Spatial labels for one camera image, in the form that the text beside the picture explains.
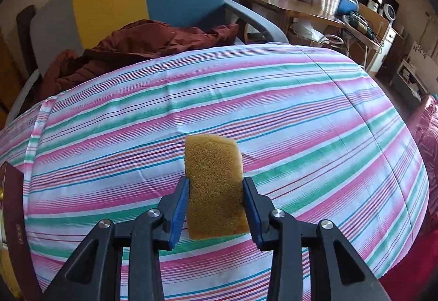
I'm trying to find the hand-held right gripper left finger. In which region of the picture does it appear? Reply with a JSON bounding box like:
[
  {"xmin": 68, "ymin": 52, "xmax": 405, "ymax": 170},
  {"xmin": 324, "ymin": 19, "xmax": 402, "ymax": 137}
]
[{"xmin": 41, "ymin": 177, "xmax": 191, "ymax": 301}]

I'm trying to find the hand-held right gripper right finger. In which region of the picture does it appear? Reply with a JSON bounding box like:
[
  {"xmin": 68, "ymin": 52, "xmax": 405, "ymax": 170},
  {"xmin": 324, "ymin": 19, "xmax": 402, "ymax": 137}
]
[{"xmin": 242, "ymin": 177, "xmax": 392, "ymax": 301}]

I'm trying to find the yellow sponge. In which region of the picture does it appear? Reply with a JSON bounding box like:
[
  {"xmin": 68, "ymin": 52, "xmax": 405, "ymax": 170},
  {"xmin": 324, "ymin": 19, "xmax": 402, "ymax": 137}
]
[{"xmin": 184, "ymin": 136, "xmax": 250, "ymax": 241}]

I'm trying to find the gold tin box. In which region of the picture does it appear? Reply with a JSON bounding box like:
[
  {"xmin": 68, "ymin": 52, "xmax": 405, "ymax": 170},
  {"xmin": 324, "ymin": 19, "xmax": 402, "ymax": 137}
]
[{"xmin": 0, "ymin": 161, "xmax": 43, "ymax": 301}]

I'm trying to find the striped tablecloth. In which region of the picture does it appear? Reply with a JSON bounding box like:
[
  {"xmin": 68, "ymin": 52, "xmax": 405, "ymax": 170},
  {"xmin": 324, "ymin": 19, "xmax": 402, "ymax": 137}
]
[{"xmin": 0, "ymin": 42, "xmax": 430, "ymax": 301}]

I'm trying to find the maroon jacket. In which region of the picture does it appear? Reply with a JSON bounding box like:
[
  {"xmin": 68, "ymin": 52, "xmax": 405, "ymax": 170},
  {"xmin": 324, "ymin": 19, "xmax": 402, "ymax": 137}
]
[{"xmin": 41, "ymin": 20, "xmax": 239, "ymax": 103}]

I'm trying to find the white plastic bag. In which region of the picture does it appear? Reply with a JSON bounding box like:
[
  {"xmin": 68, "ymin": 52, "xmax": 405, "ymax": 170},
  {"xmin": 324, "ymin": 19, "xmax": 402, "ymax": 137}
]
[{"xmin": 291, "ymin": 21, "xmax": 325, "ymax": 45}]

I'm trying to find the low white shelf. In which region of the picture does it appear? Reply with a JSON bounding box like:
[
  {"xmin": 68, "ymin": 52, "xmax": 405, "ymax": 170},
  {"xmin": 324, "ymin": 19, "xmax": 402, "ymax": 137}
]
[{"xmin": 390, "ymin": 62, "xmax": 425, "ymax": 100}]

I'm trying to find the wooden side desk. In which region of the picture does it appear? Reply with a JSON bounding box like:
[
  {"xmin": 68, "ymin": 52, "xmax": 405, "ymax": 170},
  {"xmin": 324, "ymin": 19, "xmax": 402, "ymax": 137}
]
[{"xmin": 236, "ymin": 0, "xmax": 346, "ymax": 45}]

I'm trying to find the wooden wardrobe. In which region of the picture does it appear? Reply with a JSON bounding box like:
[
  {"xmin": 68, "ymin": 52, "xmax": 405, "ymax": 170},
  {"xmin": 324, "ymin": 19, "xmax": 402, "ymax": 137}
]
[{"xmin": 0, "ymin": 27, "xmax": 24, "ymax": 124}]

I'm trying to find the wooden side cabinet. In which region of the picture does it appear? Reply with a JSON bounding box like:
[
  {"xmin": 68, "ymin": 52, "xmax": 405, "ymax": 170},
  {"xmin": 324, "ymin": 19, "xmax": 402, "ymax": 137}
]
[{"xmin": 342, "ymin": 3, "xmax": 406, "ymax": 77}]

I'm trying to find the blue bag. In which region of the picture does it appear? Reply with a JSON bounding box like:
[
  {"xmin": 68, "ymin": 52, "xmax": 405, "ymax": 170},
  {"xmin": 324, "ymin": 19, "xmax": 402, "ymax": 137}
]
[{"xmin": 337, "ymin": 0, "xmax": 359, "ymax": 16}]

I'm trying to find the floral cardboard box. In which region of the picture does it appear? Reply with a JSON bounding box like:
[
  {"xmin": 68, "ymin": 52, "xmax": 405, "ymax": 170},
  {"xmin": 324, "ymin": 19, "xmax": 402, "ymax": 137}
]
[{"xmin": 409, "ymin": 41, "xmax": 438, "ymax": 71}]

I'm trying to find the black rolled mat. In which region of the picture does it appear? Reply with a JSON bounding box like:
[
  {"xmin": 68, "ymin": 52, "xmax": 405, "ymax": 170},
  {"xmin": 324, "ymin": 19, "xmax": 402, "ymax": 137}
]
[{"xmin": 16, "ymin": 5, "xmax": 38, "ymax": 76}]

